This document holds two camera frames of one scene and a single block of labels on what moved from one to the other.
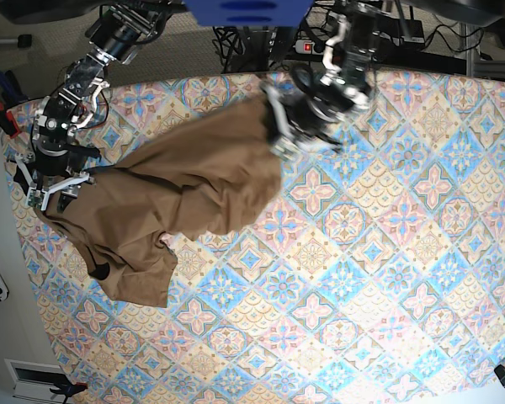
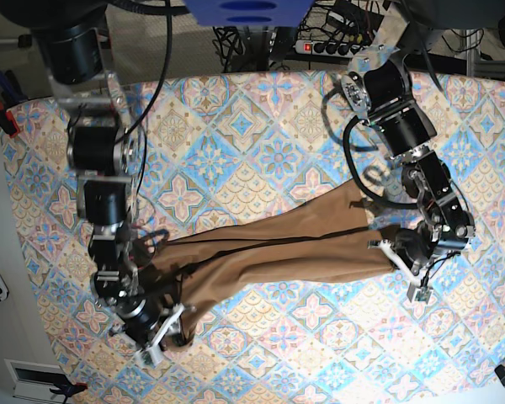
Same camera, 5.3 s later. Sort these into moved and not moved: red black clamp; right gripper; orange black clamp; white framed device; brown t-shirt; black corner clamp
Moved: brown t-shirt; right gripper
Not moved: red black clamp; white framed device; orange black clamp; black corner clamp
